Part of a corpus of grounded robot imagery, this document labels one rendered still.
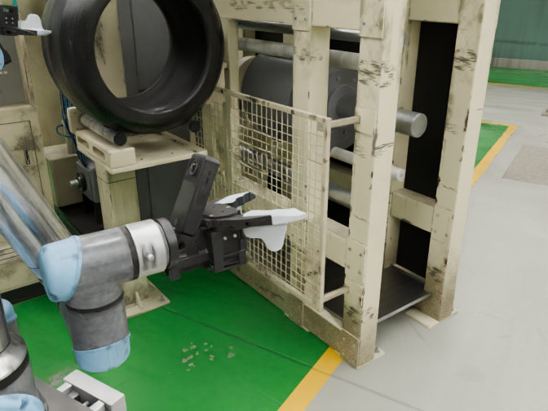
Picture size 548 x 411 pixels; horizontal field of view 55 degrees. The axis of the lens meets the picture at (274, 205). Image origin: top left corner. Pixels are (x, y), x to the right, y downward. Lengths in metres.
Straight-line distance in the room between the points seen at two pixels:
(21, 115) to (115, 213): 0.56
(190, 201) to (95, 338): 0.22
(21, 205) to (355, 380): 1.57
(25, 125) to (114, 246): 1.80
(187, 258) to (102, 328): 0.14
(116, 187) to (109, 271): 1.59
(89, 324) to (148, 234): 0.14
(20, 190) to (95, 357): 0.24
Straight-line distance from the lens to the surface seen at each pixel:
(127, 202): 2.32
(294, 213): 0.75
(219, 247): 0.75
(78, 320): 0.73
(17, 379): 0.73
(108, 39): 2.16
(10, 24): 1.76
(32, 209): 0.78
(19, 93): 2.49
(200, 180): 0.73
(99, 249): 0.69
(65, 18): 1.74
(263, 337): 2.29
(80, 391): 1.12
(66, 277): 0.69
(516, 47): 10.42
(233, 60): 2.35
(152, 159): 1.91
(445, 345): 2.35
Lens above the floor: 1.38
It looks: 23 degrees down
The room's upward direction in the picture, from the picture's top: straight up
